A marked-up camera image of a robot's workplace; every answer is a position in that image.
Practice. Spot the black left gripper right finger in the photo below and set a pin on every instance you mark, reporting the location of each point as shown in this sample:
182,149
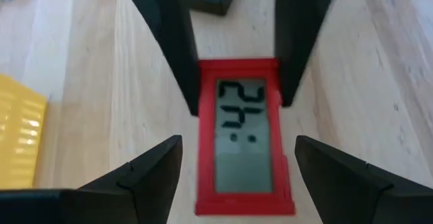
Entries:
352,197

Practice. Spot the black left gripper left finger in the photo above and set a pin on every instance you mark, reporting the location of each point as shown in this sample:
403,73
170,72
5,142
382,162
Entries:
142,197

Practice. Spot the yellow plastic basket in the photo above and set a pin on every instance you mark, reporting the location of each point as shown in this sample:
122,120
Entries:
20,132

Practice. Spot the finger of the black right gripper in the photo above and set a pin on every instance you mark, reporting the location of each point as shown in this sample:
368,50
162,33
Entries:
172,24
297,24

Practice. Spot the red digital clock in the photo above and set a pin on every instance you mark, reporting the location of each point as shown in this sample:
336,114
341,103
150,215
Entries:
206,132

